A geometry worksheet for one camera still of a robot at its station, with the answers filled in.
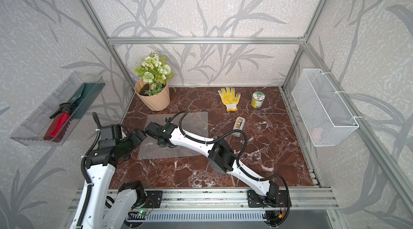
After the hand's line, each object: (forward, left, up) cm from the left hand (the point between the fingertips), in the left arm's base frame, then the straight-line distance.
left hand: (140, 137), depth 77 cm
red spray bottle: (-2, +23, +19) cm, 30 cm away
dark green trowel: (+13, +20, +19) cm, 30 cm away
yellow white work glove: (+37, -46, -15) cm, 61 cm away
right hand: (+4, -10, -12) cm, 15 cm away
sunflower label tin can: (+31, -64, -8) cm, 71 cm away
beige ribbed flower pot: (+26, -2, -5) cm, 27 cm away
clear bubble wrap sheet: (+17, -23, -16) cm, 33 cm away
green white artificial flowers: (+37, 0, +12) cm, 39 cm away
